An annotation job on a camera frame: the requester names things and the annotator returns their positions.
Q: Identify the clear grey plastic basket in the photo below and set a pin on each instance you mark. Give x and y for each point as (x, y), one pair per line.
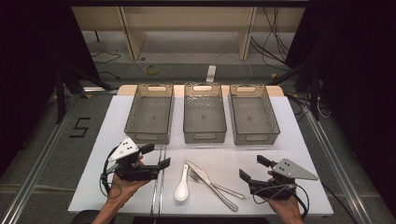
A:
(151, 115)
(252, 116)
(204, 115)

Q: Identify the white power strip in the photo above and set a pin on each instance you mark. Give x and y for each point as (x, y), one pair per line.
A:
(211, 74)

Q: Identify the white table sheet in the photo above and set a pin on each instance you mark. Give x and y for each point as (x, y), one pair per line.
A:
(93, 174)

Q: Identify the person's right hand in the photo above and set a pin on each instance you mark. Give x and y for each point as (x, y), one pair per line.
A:
(286, 209)

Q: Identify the beige wooden shelf unit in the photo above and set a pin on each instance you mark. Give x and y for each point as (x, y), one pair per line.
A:
(186, 18)

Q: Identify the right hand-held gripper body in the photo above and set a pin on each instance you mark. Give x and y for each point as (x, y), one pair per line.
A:
(274, 188)

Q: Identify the aluminium floor rail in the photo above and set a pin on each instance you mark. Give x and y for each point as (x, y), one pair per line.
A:
(34, 174)
(336, 161)

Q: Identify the dark curtain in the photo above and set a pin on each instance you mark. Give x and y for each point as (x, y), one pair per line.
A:
(358, 77)
(28, 62)

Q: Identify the person's left hand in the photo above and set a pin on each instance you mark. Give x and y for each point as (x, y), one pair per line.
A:
(124, 188)

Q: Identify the white ceramic spoon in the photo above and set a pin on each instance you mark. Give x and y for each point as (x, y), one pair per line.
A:
(181, 191)

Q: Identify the black metal stand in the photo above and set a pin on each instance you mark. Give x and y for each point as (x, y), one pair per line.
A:
(314, 93)
(59, 93)

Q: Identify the metal fork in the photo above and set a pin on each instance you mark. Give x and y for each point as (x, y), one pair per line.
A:
(230, 192)

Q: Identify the metal table knife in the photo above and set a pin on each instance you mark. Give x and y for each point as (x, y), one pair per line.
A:
(202, 176)

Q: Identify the metal chopstick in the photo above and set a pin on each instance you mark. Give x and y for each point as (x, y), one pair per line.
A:
(161, 199)
(154, 199)

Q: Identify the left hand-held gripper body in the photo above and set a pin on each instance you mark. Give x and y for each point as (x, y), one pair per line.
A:
(137, 172)

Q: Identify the black round stool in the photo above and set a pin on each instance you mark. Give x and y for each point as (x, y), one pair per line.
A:
(82, 217)

